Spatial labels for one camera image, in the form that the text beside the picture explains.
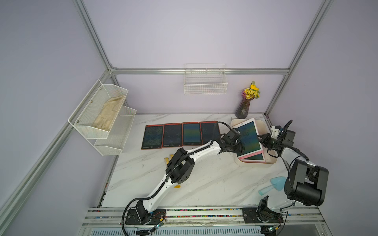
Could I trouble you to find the light blue plastic scoop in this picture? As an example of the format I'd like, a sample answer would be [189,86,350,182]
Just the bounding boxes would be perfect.
[258,177,286,196]

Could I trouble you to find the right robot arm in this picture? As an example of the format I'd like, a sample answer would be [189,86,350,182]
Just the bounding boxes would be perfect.
[258,120,329,214]

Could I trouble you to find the pink writing tablet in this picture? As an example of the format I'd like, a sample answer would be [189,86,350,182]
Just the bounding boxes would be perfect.
[233,118,264,162]
[241,152,266,163]

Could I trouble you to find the white mesh wall shelf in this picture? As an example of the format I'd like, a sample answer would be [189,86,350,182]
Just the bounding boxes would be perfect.
[68,81,136,156]

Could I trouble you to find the cream plastic storage box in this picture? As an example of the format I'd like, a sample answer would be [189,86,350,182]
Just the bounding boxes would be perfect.
[231,119,277,165]

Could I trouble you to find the aluminium frame rails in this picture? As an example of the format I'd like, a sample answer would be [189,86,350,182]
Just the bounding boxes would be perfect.
[1,1,333,234]

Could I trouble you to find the yellow flower bouquet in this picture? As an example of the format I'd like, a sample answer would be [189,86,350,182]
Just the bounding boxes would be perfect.
[241,81,260,100]

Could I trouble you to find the white wire wall basket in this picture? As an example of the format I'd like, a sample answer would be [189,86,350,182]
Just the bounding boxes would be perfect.
[184,64,228,95]

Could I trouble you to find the beige cloth in shelf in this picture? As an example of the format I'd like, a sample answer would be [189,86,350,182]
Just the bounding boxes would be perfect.
[93,95,126,131]

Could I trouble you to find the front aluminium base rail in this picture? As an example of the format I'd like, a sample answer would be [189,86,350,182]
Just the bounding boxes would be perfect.
[78,206,332,236]

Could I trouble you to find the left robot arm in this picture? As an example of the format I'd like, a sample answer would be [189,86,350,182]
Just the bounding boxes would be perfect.
[121,122,243,236]

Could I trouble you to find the yellow knit glove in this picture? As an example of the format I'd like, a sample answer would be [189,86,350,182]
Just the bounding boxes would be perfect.
[164,154,181,188]

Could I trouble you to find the red writing tablet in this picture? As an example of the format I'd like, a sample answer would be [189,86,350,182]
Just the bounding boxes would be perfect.
[200,121,221,145]
[141,124,164,149]
[162,123,183,147]
[183,122,202,146]

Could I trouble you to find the dark glass vase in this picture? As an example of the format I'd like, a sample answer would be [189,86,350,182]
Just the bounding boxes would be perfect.
[235,99,251,119]

